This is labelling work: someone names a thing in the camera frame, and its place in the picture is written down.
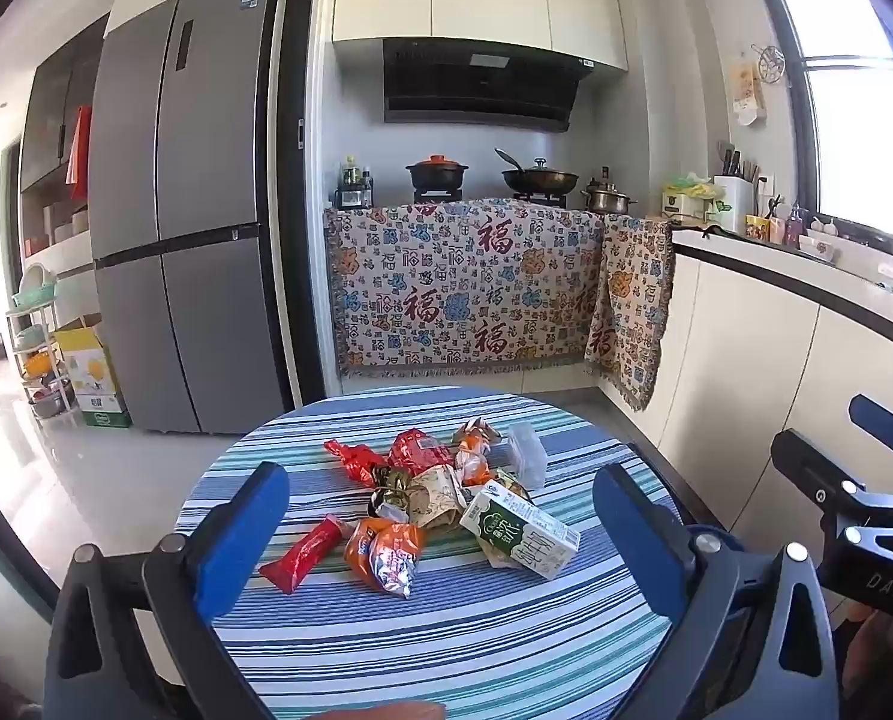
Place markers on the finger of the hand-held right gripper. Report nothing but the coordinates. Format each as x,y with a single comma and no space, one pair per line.
806,465
885,424

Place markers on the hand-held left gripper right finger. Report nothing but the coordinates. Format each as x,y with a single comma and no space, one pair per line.
633,540

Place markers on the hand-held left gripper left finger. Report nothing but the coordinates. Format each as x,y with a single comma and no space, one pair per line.
240,532

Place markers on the red snack stick packet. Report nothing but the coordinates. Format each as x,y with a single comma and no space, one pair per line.
304,555

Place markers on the green white milk carton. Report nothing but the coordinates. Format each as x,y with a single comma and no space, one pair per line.
521,532

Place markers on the yellow green snack wrapper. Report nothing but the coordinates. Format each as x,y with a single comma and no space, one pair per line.
512,486

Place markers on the clear plastic box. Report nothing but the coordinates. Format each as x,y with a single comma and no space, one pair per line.
529,457

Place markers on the red wrapper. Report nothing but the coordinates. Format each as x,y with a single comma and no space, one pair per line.
356,461

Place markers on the orange silver snack bag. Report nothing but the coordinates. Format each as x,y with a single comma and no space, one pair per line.
386,547

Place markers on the dark gold snack wrapper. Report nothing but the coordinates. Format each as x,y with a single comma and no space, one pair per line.
390,499

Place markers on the orange white wrapper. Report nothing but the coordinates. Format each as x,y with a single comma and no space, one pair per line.
476,465

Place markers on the red foil bag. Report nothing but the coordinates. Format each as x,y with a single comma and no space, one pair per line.
416,450

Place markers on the beige paper bag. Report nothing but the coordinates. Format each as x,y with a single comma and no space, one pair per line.
435,499

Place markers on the person's right hand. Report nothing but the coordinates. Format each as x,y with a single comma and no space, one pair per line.
877,649

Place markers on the person's left hand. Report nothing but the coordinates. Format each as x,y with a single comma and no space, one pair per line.
401,712

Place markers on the green white carton box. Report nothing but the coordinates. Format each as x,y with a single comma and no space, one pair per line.
105,412

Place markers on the round table, striped cloth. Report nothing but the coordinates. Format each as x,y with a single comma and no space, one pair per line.
454,630

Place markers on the pink bottle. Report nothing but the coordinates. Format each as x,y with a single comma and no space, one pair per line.
792,229

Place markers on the yellow cardboard box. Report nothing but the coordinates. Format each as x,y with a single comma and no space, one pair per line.
86,364

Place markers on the small printed cloth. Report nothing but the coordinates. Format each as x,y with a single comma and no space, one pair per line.
630,300

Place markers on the white knife holder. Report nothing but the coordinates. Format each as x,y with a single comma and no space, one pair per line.
732,202

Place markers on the white storage rack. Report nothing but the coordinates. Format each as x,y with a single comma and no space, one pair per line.
38,345

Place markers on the window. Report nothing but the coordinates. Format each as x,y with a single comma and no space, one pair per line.
858,142

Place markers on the yellow green plastic bag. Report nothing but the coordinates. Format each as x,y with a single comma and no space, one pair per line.
690,191

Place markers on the large printed cloth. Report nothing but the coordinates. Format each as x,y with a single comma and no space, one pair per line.
454,292

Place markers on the steel pot with lid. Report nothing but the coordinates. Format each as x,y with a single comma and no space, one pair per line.
609,199

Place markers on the condiment bottle rack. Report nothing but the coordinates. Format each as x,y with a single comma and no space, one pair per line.
352,191

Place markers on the grey refrigerator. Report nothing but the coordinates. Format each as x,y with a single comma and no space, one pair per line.
191,165

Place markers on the wok with glass lid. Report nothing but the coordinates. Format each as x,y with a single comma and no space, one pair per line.
540,178

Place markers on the black clay pot orange lid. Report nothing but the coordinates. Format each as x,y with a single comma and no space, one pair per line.
435,176

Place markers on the red hanging bag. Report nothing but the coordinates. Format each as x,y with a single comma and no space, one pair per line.
80,154

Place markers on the black range hood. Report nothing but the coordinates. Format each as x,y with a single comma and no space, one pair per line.
484,82

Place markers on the metal wall trivet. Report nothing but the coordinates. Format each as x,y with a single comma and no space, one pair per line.
768,64

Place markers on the dark wall cabinet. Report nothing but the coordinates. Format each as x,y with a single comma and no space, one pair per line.
56,105

